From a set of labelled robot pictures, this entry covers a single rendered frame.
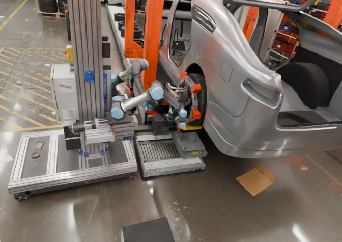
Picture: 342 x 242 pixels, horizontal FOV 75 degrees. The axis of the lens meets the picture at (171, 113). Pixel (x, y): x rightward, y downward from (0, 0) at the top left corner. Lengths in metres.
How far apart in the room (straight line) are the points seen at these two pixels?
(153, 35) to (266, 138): 1.70
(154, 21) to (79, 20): 0.96
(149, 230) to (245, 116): 1.23
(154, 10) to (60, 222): 2.39
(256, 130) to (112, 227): 1.64
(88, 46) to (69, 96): 0.51
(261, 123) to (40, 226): 2.21
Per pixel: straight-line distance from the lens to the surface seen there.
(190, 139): 3.12
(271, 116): 1.93
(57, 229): 2.58
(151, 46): 2.82
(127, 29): 4.73
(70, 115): 2.43
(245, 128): 1.98
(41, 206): 2.77
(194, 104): 2.50
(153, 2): 2.72
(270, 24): 7.28
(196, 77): 2.63
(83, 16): 2.11
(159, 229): 2.11
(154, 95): 2.02
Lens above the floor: 2.16
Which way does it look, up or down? 32 degrees down
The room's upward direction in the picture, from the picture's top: 9 degrees clockwise
